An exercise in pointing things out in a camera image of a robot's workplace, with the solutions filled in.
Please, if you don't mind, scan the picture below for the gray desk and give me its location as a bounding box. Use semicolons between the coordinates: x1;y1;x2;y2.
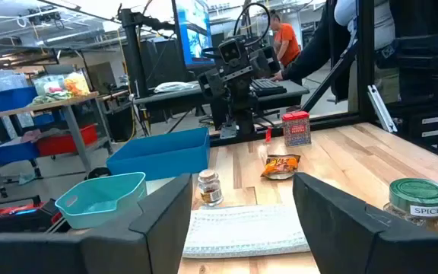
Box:
133;78;310;114

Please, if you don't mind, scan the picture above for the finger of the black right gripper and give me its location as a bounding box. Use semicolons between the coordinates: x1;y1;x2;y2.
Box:
249;45;281;80
198;68;226;100

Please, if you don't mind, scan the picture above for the orange taco seasoning packet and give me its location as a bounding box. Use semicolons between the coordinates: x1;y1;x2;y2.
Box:
259;153;302;181

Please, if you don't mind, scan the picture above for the light teal plastic bin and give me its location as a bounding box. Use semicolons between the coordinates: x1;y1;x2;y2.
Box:
54;171;148;231

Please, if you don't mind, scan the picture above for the red lid spice tin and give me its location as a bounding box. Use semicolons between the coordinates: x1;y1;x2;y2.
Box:
281;110;313;148

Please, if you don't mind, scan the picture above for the green lid spice jar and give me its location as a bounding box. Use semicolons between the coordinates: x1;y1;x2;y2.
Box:
382;177;438;235

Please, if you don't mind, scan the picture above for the black metal post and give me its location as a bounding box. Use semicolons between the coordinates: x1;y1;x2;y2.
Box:
116;3;176;100

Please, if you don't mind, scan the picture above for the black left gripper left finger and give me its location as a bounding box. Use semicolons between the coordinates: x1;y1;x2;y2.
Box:
0;173;193;274

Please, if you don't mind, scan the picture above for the monitor with blue screen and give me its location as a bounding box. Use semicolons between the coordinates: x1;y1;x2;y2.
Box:
171;0;216;69

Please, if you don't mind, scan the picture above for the black drawer cabinet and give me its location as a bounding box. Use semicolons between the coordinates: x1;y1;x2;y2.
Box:
374;18;438;161

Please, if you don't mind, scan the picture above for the pink cloth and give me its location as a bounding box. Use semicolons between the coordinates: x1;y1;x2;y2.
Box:
20;127;68;145

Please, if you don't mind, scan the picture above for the person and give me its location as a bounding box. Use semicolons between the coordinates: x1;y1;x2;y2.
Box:
268;9;303;87
271;0;398;104

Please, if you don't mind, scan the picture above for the yellow stuffed plastic bag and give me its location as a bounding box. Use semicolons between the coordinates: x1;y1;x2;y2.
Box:
63;71;91;97

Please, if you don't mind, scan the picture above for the red black power station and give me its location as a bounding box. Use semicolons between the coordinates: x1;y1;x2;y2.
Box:
0;195;71;234

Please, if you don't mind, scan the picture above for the yellow power cable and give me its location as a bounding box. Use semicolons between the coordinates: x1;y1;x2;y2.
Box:
116;28;138;142

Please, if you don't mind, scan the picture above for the silver metal bar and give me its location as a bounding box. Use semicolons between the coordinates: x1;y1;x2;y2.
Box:
367;84;398;134

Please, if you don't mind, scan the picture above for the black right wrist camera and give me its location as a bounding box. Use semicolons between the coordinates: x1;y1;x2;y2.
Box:
217;37;247;65

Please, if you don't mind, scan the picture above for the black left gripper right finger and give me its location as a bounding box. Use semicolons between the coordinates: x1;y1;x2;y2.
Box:
292;172;438;274

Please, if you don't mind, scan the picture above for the blue plastic tray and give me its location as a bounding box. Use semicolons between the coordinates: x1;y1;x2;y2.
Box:
106;126;211;182

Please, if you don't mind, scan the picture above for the green cloth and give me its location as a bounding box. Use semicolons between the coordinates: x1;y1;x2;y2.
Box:
28;90;75;107

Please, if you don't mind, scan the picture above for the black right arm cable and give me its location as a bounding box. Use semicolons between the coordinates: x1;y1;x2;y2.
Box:
233;2;271;49

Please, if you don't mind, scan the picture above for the backlit black keyboard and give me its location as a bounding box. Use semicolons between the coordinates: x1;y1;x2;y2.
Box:
249;78;287;97

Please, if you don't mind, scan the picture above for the black waste bin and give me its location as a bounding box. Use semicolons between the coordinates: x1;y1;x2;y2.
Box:
103;102;136;142

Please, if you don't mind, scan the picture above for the folded gray towel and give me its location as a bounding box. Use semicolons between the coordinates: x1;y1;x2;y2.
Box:
182;203;311;260

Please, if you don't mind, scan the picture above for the clear stuffed plastic bag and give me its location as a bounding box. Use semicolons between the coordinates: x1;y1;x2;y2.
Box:
32;74;67;96

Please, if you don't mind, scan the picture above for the red storage bin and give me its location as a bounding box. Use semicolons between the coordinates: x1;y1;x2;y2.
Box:
35;123;99;158

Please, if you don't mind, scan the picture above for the gray metal bracket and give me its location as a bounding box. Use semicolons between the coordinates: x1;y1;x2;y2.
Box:
219;121;239;140

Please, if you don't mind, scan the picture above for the wooden top workbench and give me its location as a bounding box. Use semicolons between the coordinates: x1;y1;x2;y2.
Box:
0;90;131;199

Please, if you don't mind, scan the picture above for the blue storage bin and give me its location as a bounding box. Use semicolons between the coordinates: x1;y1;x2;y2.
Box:
0;85;40;115
0;140;41;167

